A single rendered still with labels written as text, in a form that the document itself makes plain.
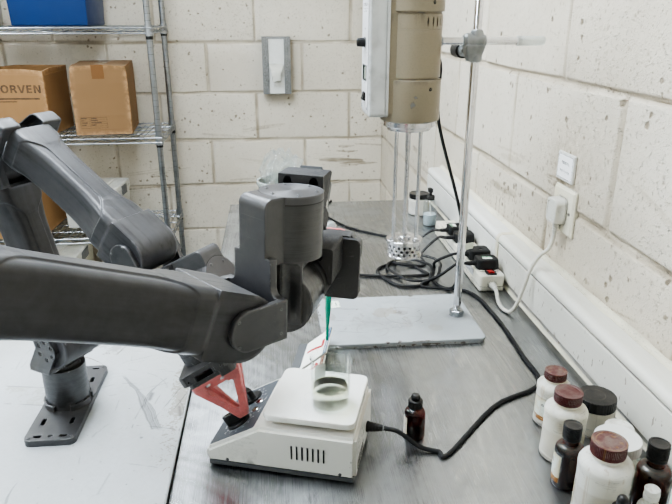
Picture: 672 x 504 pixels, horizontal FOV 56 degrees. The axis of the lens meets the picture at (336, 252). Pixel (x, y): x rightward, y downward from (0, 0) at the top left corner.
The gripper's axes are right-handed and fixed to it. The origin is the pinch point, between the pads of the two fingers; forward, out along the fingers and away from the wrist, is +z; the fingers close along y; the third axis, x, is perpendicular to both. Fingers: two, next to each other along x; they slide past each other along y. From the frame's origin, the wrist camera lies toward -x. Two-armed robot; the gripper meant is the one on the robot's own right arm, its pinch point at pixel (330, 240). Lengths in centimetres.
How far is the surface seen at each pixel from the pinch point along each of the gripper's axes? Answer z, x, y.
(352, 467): -3.1, 28.5, -4.7
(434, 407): 16.4, 30.1, -13.8
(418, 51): 37.6, -21.1, -5.2
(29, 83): 164, -1, 162
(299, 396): 1.7, 22.5, 3.7
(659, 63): 30, -21, -39
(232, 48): 222, -17, 97
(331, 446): -3.5, 25.6, -1.9
